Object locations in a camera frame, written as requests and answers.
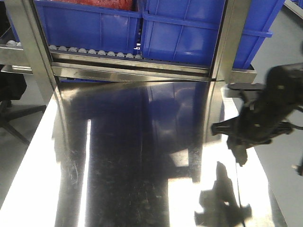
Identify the blue plastic bin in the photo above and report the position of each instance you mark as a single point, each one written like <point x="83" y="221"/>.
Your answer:
<point x="186" y="30"/>
<point x="90" y="27"/>

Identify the grey brake pad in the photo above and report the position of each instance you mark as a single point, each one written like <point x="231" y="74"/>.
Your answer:
<point x="240" y="154"/>

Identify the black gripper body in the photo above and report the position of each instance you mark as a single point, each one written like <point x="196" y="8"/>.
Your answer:
<point x="258" y="120"/>

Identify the stainless steel roller rack frame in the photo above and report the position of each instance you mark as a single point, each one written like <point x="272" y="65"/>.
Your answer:
<point x="35" y="57"/>

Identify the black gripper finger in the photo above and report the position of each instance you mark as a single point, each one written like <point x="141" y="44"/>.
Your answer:
<point x="228" y="127"/>

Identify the right blue plastic bin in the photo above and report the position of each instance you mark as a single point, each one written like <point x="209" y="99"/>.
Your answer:
<point x="186" y="30"/>

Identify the left blue plastic bin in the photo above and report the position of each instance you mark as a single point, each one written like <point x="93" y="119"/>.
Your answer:
<point x="90" y="27"/>

